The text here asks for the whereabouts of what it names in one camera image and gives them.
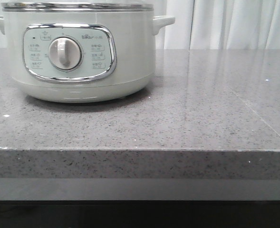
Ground glass pot lid steel rim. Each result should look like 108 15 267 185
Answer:
1 2 154 12

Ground pale green electric cooking pot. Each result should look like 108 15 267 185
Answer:
0 2 175 103

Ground white pleated curtain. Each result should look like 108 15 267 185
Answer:
0 0 280 50

